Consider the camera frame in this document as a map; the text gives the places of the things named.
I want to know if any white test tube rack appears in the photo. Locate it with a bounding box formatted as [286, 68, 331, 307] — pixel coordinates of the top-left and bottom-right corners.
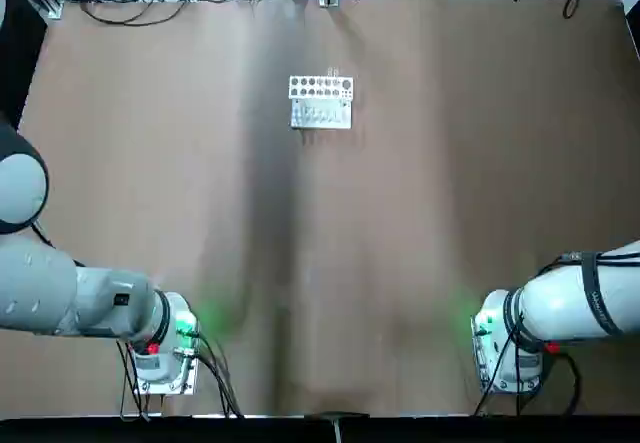
[287, 74, 356, 131]

